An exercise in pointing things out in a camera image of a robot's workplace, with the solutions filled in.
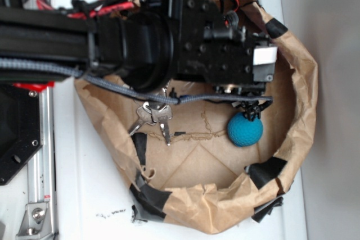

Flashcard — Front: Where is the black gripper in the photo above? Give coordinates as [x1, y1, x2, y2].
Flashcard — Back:
[168, 0, 277, 93]

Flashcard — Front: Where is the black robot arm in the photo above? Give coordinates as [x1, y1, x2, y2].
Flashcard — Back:
[1, 0, 277, 93]

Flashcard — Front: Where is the silver key bunch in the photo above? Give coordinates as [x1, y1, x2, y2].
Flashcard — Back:
[128, 101, 173, 146]

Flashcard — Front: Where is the blue dimpled ball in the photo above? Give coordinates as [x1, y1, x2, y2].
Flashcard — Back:
[227, 112, 263, 147]

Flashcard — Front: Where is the brown paper bag bin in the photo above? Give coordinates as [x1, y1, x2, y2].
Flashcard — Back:
[75, 0, 318, 234]

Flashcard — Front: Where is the gray braided cable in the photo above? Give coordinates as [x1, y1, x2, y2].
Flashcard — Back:
[0, 57, 273, 105]

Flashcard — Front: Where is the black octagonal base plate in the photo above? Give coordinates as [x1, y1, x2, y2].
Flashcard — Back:
[0, 84, 42, 186]

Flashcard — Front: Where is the aluminium extrusion rail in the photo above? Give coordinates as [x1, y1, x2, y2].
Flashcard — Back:
[28, 88, 59, 239]

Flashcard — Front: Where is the metal corner bracket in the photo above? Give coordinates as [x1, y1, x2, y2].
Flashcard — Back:
[16, 202, 53, 239]

